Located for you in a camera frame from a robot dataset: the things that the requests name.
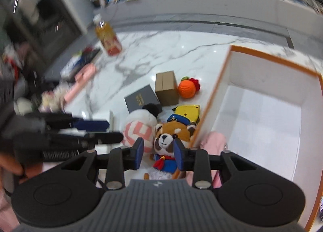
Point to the orange and white storage box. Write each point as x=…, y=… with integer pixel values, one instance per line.
x=265, y=121

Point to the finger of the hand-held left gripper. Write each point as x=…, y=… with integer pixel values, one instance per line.
x=106, y=137
x=92, y=125

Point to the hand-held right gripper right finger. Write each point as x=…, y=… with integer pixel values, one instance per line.
x=179, y=155

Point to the brown cardboard box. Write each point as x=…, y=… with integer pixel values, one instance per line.
x=166, y=88

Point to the white card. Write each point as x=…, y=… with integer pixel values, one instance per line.
x=111, y=121

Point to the pink box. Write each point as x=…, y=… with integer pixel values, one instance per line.
x=82, y=78

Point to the person's pink clothing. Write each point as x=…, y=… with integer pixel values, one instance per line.
x=213, y=143

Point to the person's left hand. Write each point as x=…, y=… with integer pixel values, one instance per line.
x=11, y=167

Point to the black remote control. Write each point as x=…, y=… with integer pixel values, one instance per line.
x=89, y=56

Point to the floral packet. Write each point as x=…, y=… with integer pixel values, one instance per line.
x=53, y=98

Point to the yellow tape measure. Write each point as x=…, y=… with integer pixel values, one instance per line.
x=188, y=112

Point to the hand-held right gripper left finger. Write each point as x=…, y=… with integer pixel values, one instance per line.
x=138, y=152

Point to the person's left forearm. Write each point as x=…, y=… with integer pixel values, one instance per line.
x=6, y=206

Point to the white pink striped plush toy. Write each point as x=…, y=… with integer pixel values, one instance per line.
x=138, y=119

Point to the orange juice bottle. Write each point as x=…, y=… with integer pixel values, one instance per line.
x=108, y=37

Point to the red panda plush toy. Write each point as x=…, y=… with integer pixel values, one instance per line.
x=164, y=133

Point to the white stone ledge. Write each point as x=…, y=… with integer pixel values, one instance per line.
x=201, y=2

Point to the white and blue packet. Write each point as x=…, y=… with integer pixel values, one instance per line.
x=70, y=66

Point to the orange crochet ball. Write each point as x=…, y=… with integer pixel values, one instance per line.
x=187, y=89

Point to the black white patterned item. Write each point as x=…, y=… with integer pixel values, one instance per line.
x=315, y=3

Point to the dark grey gift box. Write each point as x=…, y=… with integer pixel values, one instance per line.
x=140, y=98

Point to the white round plush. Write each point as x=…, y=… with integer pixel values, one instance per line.
x=23, y=106

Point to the glass door cabinet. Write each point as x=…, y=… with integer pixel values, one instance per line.
x=50, y=15

